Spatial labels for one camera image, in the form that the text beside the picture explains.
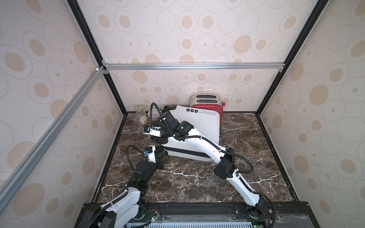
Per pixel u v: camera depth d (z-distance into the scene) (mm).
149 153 714
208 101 1052
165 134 714
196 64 923
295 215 729
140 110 1021
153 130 690
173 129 643
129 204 553
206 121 890
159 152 811
